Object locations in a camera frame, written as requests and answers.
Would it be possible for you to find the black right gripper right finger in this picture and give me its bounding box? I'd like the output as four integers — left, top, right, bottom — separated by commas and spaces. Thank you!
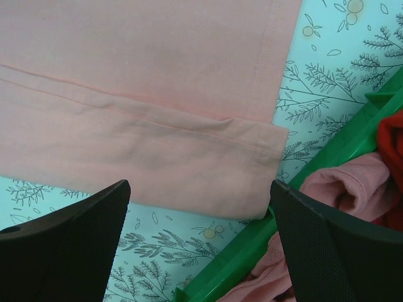
270, 181, 402, 302

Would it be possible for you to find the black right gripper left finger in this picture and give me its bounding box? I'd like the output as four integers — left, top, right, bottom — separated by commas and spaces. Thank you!
1, 180, 131, 301

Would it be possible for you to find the salmon pink t shirt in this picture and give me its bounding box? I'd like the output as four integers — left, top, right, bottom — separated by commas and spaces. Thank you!
1, 1, 301, 220

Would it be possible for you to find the dusty pink t shirt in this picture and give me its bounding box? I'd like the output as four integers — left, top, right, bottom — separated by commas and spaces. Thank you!
221, 152, 390, 301

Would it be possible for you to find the green plastic basket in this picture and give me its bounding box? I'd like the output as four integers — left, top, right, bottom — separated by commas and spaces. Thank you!
174, 72, 402, 301

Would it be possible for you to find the red t shirt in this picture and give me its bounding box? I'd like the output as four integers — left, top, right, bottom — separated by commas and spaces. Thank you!
373, 111, 402, 232

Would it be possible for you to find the floral patterned table mat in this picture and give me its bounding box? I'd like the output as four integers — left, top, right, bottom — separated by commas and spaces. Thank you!
1, 1, 402, 301

